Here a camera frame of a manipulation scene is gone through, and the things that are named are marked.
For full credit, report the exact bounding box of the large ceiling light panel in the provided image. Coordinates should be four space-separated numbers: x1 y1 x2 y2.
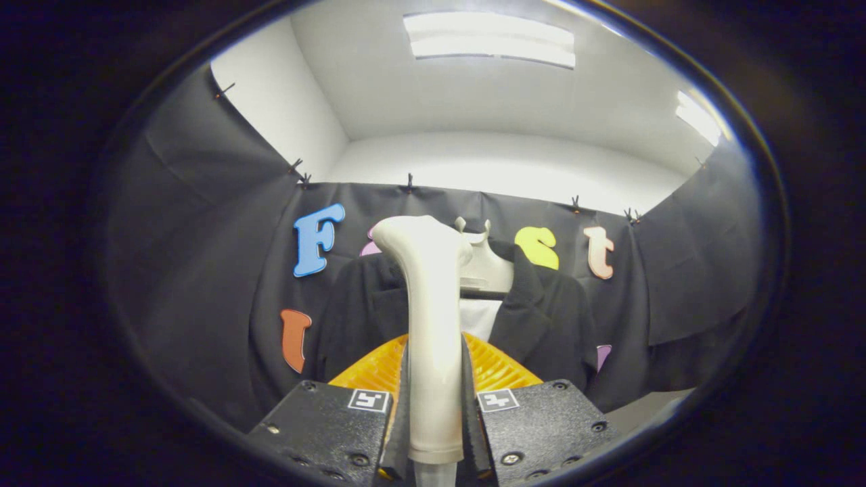
404 10 577 70

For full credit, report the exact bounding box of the grey cabinet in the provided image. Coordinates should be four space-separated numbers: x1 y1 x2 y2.
602 388 698 437

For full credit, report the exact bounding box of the cream plastic hanger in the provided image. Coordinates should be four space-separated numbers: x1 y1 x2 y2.
453 216 517 300

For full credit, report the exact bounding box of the white garment steamer head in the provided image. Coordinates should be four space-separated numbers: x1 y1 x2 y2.
371 215 474 466

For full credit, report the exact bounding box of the black suit jacket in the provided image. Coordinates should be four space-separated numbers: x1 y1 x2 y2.
315 240 599 394

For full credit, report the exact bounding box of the small ceiling light panel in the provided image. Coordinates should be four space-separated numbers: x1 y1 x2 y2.
675 90 723 147

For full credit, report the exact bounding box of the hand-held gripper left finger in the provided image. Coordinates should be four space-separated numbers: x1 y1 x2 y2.
247 331 412 487

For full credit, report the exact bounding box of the black backdrop cloth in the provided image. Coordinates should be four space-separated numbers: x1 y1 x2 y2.
105 64 765 434

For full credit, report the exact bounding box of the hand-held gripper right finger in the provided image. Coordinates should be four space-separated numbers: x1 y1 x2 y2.
462 331 620 487

